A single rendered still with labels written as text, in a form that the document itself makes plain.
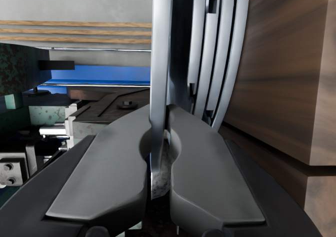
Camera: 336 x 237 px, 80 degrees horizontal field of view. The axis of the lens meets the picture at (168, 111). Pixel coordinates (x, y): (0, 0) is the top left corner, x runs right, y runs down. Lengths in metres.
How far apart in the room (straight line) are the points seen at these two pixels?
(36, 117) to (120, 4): 1.27
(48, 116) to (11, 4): 1.40
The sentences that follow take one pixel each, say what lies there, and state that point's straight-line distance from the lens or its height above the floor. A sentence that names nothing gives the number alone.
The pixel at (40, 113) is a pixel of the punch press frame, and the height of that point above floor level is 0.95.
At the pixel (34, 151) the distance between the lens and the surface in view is 0.95.
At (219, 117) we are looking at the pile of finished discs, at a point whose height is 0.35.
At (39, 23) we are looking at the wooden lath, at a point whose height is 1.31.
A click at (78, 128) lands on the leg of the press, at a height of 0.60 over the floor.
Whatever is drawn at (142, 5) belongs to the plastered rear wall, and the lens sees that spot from 2.03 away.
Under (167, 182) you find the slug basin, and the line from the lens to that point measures 0.82.
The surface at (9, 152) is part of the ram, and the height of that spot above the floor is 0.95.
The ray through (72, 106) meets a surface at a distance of 0.88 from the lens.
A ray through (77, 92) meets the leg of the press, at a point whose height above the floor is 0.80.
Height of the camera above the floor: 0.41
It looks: 4 degrees down
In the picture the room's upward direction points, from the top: 89 degrees counter-clockwise
